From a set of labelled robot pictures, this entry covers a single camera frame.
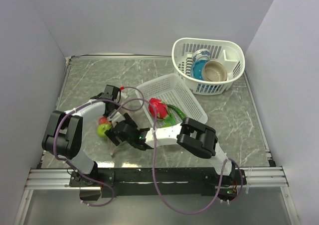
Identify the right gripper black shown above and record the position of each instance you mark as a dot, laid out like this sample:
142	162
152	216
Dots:
111	134

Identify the aluminium frame rail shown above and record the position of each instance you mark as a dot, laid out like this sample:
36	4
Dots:
58	179

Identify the green fake apple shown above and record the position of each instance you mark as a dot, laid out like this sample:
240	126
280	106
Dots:
102	128

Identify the green fake leafy vegetable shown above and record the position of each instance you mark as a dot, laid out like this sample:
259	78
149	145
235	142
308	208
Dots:
178	111

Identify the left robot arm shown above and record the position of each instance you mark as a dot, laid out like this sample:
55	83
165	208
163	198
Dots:
63	134

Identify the white rectangular perforated basket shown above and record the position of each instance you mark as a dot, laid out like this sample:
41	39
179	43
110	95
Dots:
172	90

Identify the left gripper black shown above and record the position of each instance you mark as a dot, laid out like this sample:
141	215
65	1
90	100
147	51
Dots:
116	106

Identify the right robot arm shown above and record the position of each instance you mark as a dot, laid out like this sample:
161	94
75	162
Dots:
197	138

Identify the red fake dragon fruit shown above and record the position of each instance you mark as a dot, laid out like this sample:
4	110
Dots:
160	111

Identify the beige ceramic bowl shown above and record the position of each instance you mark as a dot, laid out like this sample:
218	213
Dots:
214	71

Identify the blue white patterned bowl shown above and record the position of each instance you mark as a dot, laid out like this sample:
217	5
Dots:
201	54

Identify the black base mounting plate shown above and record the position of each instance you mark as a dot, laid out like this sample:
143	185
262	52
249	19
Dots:
117	182

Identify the clear zip top bag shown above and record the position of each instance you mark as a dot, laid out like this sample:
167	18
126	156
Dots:
110	119

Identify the red fake mango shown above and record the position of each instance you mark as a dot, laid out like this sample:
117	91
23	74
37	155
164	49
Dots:
103	120

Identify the white oval dish rack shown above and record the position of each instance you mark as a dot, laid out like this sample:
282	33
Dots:
228	53

